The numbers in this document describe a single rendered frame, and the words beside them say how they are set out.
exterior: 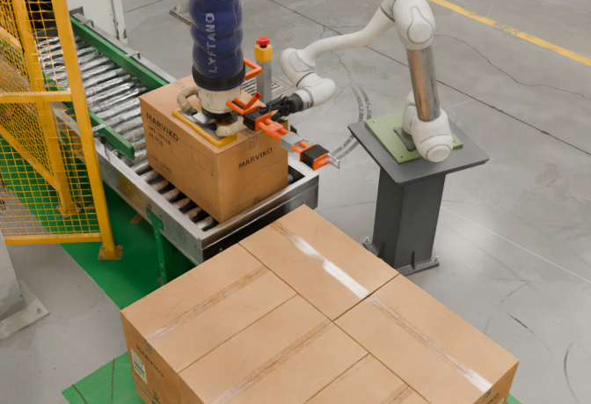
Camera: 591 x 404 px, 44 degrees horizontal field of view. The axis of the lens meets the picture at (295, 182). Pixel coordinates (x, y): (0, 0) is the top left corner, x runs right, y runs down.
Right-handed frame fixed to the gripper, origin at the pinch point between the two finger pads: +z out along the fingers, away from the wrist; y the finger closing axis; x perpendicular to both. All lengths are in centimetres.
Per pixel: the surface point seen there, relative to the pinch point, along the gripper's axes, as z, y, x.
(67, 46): 43, -16, 77
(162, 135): 17, 27, 50
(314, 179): -34, 49, 0
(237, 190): 6.9, 38.4, 7.1
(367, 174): -115, 106, 35
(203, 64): 10.4, -19.3, 23.0
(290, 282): 16, 54, -39
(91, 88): 2, 54, 150
